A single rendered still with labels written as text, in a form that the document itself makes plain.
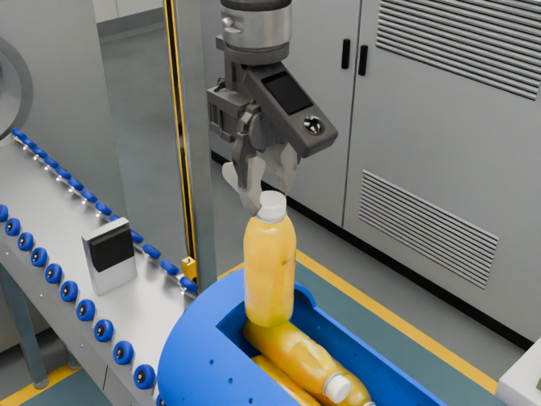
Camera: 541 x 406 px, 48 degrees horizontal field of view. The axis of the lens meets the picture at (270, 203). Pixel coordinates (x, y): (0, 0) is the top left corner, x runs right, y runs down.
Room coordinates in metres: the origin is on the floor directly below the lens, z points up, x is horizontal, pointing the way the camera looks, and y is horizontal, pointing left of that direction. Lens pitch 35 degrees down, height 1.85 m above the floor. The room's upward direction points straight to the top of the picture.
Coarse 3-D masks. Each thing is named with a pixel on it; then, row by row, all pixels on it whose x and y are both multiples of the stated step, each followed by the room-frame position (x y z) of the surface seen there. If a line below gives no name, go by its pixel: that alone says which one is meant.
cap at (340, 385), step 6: (336, 378) 0.60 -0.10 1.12; (342, 378) 0.60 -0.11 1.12; (330, 384) 0.59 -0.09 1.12; (336, 384) 0.59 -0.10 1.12; (342, 384) 0.59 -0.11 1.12; (348, 384) 0.60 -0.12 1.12; (330, 390) 0.59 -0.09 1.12; (336, 390) 0.58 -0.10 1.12; (342, 390) 0.59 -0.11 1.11; (348, 390) 0.60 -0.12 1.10; (330, 396) 0.58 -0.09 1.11; (336, 396) 0.58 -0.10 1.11; (342, 396) 0.59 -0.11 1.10; (336, 402) 0.58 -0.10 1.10
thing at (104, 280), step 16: (112, 224) 1.04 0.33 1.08; (128, 224) 1.05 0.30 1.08; (96, 240) 0.99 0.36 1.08; (112, 240) 1.00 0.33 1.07; (128, 240) 1.03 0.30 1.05; (96, 256) 0.98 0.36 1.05; (112, 256) 1.00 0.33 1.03; (128, 256) 1.02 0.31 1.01; (96, 272) 0.99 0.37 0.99; (112, 272) 1.01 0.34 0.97; (128, 272) 1.03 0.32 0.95; (96, 288) 0.98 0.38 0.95; (112, 288) 1.01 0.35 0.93
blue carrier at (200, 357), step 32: (224, 288) 0.68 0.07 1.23; (192, 320) 0.64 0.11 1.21; (224, 320) 0.63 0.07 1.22; (288, 320) 0.78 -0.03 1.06; (320, 320) 0.74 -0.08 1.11; (192, 352) 0.59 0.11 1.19; (224, 352) 0.58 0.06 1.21; (256, 352) 0.73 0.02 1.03; (352, 352) 0.68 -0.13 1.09; (160, 384) 0.60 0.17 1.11; (192, 384) 0.56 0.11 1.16; (224, 384) 0.54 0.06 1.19; (256, 384) 0.52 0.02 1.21; (384, 384) 0.63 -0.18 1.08; (416, 384) 0.59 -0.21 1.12
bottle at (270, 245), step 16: (256, 224) 0.61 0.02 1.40; (272, 224) 0.61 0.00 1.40; (288, 224) 0.62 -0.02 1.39; (256, 240) 0.60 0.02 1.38; (272, 240) 0.60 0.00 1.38; (288, 240) 0.61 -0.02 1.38; (256, 256) 0.60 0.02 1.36; (272, 256) 0.59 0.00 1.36; (288, 256) 0.60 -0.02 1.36; (256, 272) 0.60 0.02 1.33; (272, 272) 0.59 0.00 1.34; (288, 272) 0.60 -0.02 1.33; (256, 288) 0.60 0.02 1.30; (272, 288) 0.59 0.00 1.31; (288, 288) 0.61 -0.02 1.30; (256, 304) 0.60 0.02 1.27; (272, 304) 0.59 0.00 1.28; (288, 304) 0.61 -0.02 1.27; (256, 320) 0.60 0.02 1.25; (272, 320) 0.60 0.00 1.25
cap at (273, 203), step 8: (264, 192) 0.64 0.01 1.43; (272, 192) 0.64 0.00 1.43; (264, 200) 0.62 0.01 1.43; (272, 200) 0.62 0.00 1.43; (280, 200) 0.62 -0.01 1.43; (264, 208) 0.61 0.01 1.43; (272, 208) 0.61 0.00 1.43; (280, 208) 0.61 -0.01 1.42; (264, 216) 0.61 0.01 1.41; (272, 216) 0.61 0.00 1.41; (280, 216) 0.61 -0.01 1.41
